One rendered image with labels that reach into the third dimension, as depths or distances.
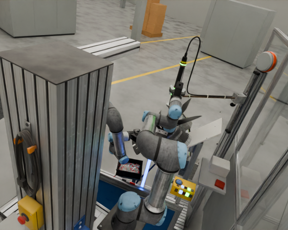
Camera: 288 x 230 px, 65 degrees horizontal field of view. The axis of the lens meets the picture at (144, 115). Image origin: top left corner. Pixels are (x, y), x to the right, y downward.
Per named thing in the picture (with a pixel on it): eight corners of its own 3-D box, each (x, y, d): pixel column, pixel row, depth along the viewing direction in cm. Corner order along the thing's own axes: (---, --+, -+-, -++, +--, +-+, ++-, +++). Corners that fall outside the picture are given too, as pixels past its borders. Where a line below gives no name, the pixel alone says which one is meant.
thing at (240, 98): (239, 100, 202) (243, 91, 197) (244, 104, 197) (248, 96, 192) (230, 100, 199) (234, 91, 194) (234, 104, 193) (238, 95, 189)
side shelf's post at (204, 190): (188, 225, 258) (214, 175, 214) (187, 227, 255) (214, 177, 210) (184, 223, 259) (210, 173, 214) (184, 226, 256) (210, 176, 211)
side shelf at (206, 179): (225, 167, 225) (226, 165, 224) (224, 195, 196) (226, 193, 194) (201, 159, 229) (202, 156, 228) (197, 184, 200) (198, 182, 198)
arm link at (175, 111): (166, 119, 135) (170, 107, 131) (167, 110, 145) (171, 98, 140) (179, 122, 135) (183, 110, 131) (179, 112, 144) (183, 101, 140)
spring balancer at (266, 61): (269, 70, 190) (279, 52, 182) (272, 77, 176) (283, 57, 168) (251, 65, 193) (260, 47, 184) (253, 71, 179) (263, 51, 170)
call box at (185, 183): (192, 192, 173) (196, 183, 167) (189, 203, 165) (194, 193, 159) (172, 185, 176) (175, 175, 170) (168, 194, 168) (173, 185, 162)
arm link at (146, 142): (128, 159, 103) (141, 121, 149) (152, 165, 103) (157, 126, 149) (133, 136, 99) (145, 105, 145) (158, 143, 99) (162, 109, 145)
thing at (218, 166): (226, 167, 222) (230, 159, 216) (225, 178, 208) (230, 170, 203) (209, 160, 225) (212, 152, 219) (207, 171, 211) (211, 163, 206)
